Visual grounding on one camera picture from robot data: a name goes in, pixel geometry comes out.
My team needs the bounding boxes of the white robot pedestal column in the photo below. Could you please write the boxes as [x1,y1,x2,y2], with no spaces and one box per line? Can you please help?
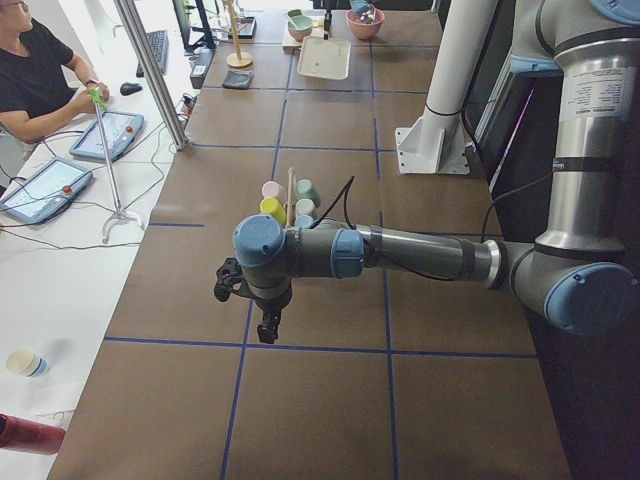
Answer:
[395,0,498,175]

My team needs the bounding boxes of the green handled reacher grabber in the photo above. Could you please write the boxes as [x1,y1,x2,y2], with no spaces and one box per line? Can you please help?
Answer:
[88,87,145,245]

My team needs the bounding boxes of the white wire cup rack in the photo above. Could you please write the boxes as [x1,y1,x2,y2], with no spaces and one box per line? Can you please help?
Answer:
[285,167,296,228]

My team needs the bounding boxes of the aluminium frame post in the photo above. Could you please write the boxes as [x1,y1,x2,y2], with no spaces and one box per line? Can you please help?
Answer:
[114,0,188,151]

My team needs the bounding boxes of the pink bowl with ice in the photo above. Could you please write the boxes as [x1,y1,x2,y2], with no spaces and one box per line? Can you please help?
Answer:
[346,8,385,41]

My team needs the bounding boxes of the black computer mouse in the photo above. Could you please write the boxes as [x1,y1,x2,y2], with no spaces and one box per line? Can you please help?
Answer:
[119,82,142,96]

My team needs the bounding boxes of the person in black shirt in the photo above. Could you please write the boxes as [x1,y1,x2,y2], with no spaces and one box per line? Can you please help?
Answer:
[1,1,110,144]

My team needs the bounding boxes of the wooden mug tree stand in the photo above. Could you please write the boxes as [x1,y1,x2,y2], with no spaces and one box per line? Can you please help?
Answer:
[225,0,253,69]

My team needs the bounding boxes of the cream rabbit tray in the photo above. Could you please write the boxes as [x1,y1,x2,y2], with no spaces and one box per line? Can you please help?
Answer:
[297,36,351,81]

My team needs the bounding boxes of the yellow cup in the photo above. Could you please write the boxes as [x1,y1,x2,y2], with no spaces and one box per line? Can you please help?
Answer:
[260,197,287,226]

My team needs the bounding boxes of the teach pendant tablet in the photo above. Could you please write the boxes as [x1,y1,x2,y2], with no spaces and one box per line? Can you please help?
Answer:
[69,111,145,161]
[1,157,93,224]

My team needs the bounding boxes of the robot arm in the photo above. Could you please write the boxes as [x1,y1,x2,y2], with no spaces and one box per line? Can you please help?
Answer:
[214,1,639,344]

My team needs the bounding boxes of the white cup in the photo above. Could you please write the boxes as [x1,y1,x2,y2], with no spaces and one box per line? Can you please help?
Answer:
[295,198,316,219]

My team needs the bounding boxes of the green cup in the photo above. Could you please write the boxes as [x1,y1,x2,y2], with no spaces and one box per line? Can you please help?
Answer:
[294,179,321,207]

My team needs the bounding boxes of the far teach pendant tablet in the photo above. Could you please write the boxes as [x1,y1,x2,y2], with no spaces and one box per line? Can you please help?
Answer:
[69,111,145,161]

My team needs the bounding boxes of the red bottle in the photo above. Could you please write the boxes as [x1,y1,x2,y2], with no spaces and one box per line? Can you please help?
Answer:
[1,414,66,455]

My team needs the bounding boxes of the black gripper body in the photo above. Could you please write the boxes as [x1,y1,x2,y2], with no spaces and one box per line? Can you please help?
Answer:
[255,300,284,344]

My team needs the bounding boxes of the near teach pendant tablet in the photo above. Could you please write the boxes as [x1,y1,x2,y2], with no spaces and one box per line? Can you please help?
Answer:
[1,157,93,224]

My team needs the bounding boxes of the grey folded cloth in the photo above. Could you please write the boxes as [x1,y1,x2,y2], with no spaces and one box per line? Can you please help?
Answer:
[221,70,253,90]

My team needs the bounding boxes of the light blue cup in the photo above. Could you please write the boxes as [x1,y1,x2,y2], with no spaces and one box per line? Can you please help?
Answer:
[294,214,315,229]

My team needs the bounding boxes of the green bowl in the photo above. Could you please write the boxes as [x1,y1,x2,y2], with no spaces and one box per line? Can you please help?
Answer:
[287,15,313,42]

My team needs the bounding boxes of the paper cup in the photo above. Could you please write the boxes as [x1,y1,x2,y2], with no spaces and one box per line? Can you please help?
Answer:
[5,349,48,378]

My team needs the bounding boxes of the black keyboard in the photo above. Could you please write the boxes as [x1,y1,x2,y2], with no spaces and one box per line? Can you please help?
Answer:
[146,30,169,75]

